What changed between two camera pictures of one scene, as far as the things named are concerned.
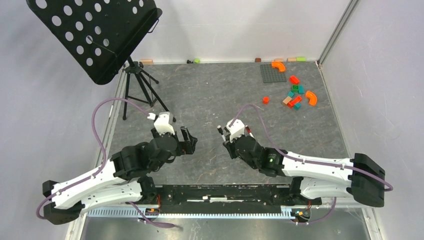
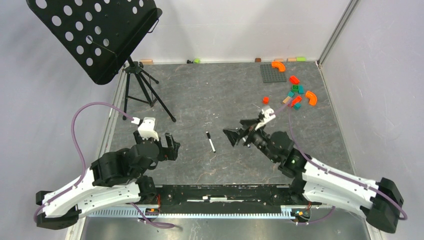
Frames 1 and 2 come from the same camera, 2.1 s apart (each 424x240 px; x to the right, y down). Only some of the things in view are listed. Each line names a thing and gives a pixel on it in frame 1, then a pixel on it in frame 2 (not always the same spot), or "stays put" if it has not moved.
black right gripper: (230, 146) -> (234, 135)
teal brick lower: (297, 106) stays put
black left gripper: (188, 146) -> (170, 152)
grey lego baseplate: (270, 74) stays put
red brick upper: (293, 80) stays put
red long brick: (296, 100) stays put
